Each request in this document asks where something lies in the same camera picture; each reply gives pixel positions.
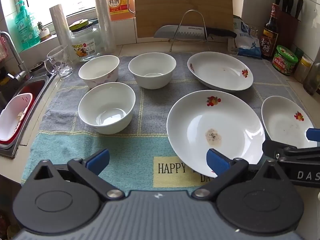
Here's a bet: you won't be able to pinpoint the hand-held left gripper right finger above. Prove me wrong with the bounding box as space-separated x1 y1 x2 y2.
191 148 287 201

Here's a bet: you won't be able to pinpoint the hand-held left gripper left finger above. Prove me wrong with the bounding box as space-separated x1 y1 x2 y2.
34 148 125 202

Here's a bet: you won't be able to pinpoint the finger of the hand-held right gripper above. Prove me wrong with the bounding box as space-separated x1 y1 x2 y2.
262 139 320 164
306 127 320 142

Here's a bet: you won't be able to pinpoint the white plate grey smudges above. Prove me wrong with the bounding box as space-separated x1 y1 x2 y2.
261 96 318 149

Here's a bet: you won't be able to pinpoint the white plate brown stain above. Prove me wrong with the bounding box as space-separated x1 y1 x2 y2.
166 89 266 178

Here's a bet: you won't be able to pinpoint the plain white bowl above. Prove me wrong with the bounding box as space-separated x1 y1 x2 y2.
78 82 136 135
128 52 177 90

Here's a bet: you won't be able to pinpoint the white plate two flower prints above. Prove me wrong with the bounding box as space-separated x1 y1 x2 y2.
187 51 254 92

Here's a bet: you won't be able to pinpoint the white bowl pink floral print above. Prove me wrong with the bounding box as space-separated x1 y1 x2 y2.
78 55 120 89

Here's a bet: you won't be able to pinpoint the clear glass bottle red cap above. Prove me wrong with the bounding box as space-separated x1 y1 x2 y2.
303 55 320 95

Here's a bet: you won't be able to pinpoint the grey and teal checked mat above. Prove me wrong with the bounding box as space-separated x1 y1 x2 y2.
21 52 315 188

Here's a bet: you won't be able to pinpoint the yellow lid spice jar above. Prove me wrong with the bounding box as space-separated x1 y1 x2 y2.
294 56 312 83

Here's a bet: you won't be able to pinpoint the green lid sauce jar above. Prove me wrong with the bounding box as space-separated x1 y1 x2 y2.
272 45 299 76

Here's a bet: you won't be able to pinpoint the white and red colander basket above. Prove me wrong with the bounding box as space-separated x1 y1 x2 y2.
0 92 34 149

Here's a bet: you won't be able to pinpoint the dark vinegar bottle red label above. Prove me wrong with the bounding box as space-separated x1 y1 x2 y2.
261 4 279 60

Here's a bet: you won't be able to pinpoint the clear glass mug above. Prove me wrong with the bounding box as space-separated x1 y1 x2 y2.
44 44 75 78

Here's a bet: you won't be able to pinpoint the dark red knife block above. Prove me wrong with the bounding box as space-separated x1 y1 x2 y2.
275 10 300 55

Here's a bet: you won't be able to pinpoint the white and blue salt bag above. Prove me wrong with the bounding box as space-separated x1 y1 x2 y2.
232 15 263 59

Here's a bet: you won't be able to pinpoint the glass jar black yellow lid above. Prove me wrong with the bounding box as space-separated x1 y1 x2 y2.
69 19 103 62

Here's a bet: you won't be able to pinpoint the steel faucet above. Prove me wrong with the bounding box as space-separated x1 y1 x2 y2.
0 31 32 80

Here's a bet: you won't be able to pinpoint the small potted plant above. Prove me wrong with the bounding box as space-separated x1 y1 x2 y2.
37 21 52 42

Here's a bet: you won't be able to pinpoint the plastic wrap roll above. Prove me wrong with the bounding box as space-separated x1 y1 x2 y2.
49 4 73 60

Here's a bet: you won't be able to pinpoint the stack of clear plastic cups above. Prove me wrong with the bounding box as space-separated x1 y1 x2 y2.
92 0 117 53

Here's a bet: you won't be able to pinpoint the pink cloth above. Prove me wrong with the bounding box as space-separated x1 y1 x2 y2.
0 37 8 61

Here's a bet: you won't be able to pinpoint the green dish soap bottle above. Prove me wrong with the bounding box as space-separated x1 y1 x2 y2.
14 0 41 50

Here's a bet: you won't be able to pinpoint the orange cooking wine bottle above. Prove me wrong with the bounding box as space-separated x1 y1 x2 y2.
105 0 136 22

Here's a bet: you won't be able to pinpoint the wooden cutting board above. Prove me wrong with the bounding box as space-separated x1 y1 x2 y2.
134 0 234 38

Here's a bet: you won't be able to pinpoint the black handled kitchen knife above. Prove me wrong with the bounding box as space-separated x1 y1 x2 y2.
154 25 237 41

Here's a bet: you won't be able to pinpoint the metal wire rack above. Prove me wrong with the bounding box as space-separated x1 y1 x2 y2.
169 9 213 52

